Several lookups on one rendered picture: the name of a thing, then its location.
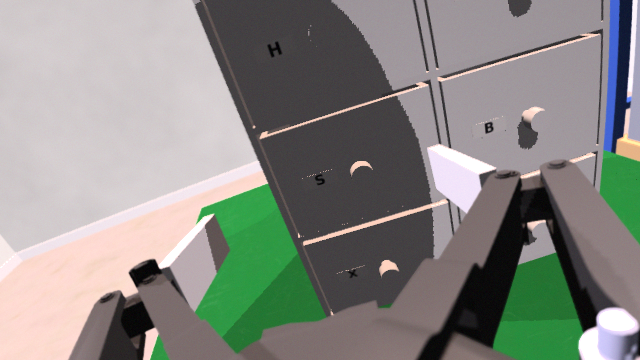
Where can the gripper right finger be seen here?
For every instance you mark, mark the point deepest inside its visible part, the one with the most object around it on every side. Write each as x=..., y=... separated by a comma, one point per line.
x=466, y=289

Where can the small grey chest of drawers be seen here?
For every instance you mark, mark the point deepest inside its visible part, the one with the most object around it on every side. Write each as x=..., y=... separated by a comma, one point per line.
x=602, y=29

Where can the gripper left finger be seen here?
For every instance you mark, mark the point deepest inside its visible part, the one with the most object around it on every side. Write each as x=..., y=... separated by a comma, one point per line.
x=168, y=306

